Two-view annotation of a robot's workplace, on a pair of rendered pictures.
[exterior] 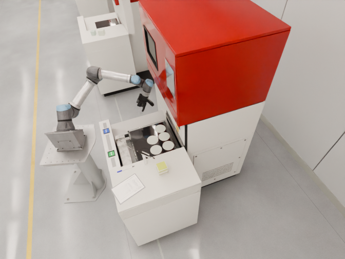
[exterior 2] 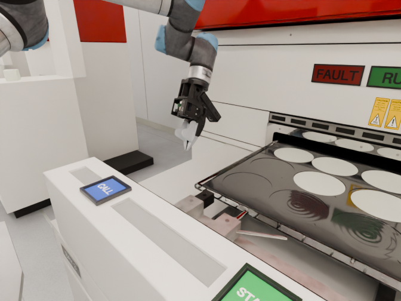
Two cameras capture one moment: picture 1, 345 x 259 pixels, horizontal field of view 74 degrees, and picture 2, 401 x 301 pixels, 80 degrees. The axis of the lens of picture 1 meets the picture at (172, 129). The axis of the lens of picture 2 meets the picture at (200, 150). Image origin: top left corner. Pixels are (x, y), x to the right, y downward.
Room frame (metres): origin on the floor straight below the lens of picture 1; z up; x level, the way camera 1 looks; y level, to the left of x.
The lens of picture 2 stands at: (0.99, 0.62, 1.16)
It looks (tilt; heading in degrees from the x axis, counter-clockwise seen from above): 23 degrees down; 330
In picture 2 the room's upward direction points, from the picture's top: straight up
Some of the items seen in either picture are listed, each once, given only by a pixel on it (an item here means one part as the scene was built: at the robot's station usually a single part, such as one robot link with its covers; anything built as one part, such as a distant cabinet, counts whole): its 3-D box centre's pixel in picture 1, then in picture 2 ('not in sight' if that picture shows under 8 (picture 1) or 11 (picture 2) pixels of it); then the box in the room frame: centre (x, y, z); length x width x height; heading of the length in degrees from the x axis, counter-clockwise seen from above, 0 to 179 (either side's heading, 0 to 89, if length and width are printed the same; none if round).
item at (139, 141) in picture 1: (152, 140); (318, 183); (1.25, 0.18, 0.90); 0.34 x 0.34 x 0.01; 17
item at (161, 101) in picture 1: (168, 109); (286, 98); (1.50, 0.02, 1.02); 0.82 x 0.03 x 0.40; 17
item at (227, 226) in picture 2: (121, 144); (216, 236); (1.22, 0.45, 0.89); 0.08 x 0.03 x 0.03; 107
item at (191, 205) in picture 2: (119, 137); (181, 213); (1.30, 0.48, 0.89); 0.08 x 0.03 x 0.03; 107
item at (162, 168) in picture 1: (161, 168); not in sight; (0.89, 0.10, 1.00); 0.07 x 0.07 x 0.07; 19
